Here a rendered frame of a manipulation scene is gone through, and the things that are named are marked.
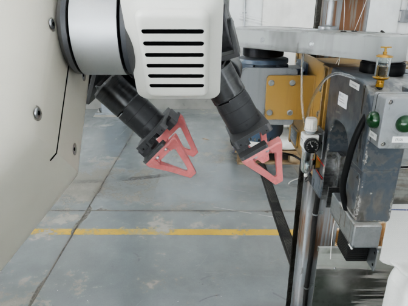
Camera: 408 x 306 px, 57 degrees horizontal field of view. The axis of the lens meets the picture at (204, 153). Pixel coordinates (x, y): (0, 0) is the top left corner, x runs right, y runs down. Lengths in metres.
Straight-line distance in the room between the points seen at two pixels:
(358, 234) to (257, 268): 1.62
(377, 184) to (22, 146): 0.64
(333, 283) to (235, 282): 0.97
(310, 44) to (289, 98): 0.20
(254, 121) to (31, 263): 2.19
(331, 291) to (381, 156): 0.75
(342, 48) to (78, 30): 0.64
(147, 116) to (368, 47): 0.48
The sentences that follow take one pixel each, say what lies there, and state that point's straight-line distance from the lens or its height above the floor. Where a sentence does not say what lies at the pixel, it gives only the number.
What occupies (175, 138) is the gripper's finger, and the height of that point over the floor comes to 1.28.
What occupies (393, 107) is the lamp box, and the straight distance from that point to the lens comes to 0.70.
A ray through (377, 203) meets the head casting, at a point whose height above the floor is 1.11.
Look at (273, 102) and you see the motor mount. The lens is 1.08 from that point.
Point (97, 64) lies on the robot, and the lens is 0.39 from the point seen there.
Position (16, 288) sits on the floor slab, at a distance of 2.48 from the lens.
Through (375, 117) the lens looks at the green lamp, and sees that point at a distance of 0.70.
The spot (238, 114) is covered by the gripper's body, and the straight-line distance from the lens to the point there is 0.59.
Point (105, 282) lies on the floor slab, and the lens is 2.35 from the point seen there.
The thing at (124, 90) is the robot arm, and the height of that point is 1.34.
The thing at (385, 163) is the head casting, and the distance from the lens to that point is 0.78.
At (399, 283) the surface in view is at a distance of 1.19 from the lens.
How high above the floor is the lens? 1.46
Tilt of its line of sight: 21 degrees down
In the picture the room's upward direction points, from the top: straight up
